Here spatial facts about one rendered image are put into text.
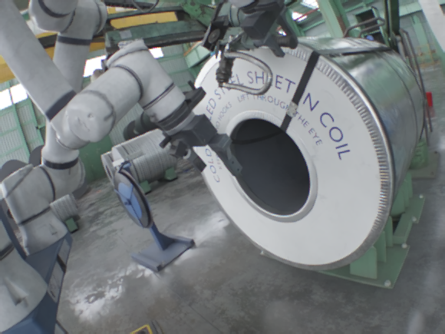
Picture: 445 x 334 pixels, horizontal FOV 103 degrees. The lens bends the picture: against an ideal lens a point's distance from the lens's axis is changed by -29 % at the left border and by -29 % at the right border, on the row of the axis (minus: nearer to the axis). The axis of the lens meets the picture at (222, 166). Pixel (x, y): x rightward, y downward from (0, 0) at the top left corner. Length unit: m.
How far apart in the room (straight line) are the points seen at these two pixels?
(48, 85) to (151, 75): 0.22
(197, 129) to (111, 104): 0.18
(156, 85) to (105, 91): 0.11
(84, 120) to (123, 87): 0.09
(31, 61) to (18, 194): 0.50
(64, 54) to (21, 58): 0.27
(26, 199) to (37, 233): 0.12
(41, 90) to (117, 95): 0.19
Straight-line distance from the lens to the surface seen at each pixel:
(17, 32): 0.60
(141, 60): 0.49
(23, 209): 0.92
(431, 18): 0.61
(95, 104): 0.40
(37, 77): 0.55
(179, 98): 0.51
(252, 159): 1.46
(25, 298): 0.50
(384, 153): 0.84
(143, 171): 5.80
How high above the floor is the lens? 1.09
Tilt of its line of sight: 12 degrees down
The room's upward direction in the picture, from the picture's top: 21 degrees counter-clockwise
